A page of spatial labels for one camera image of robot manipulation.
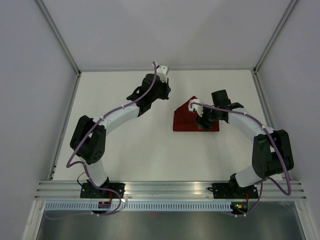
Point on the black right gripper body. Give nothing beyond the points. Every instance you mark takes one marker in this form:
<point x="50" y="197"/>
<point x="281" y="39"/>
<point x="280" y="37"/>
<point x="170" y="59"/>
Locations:
<point x="209" y="117"/>

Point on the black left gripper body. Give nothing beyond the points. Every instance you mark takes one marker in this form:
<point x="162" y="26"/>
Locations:
<point x="161" y="93"/>

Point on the dark red cloth napkin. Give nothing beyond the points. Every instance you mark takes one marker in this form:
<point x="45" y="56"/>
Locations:
<point x="184" y="120"/>

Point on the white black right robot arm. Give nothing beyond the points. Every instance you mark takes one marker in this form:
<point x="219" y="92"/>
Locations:
<point x="271" y="149"/>

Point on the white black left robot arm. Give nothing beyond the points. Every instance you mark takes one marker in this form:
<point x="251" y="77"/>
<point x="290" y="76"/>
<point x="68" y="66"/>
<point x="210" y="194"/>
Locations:
<point x="89" y="138"/>

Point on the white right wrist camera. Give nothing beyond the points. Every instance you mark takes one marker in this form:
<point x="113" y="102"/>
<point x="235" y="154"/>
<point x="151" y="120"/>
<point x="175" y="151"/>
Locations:
<point x="195" y="106"/>

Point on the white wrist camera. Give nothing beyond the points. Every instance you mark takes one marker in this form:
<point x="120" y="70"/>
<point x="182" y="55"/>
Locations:
<point x="195" y="106"/>
<point x="162" y="72"/>

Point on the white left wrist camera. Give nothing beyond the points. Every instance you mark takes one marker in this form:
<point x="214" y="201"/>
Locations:
<point x="162" y="72"/>

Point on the right aluminium side rail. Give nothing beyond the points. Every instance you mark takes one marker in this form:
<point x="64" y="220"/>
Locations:
<point x="263" y="99"/>

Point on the aluminium side rail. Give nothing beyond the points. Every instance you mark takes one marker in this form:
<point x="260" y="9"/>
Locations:
<point x="263" y="99"/>
<point x="63" y="128"/>

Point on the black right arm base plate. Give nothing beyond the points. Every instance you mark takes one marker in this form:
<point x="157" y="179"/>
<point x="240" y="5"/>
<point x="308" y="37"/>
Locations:
<point x="226" y="191"/>

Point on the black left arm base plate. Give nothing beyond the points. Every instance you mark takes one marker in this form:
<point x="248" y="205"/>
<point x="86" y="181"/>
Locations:
<point x="88" y="191"/>

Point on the left aluminium side rail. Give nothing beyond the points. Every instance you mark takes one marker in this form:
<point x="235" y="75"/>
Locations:
<point x="63" y="128"/>

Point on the right aluminium frame post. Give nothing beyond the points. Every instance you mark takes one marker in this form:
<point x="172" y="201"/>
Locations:
<point x="275" y="34"/>

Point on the aluminium frame post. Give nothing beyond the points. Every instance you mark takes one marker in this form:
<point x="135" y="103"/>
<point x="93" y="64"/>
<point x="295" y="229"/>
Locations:
<point x="275" y="34"/>
<point x="57" y="35"/>

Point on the left aluminium frame post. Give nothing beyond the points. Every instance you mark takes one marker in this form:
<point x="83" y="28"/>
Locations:
<point x="57" y="35"/>

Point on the aluminium front rail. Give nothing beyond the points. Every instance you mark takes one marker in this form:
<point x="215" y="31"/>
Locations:
<point x="163" y="191"/>

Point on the white slotted cable duct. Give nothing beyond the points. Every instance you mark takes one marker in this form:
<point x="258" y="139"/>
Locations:
<point x="158" y="206"/>

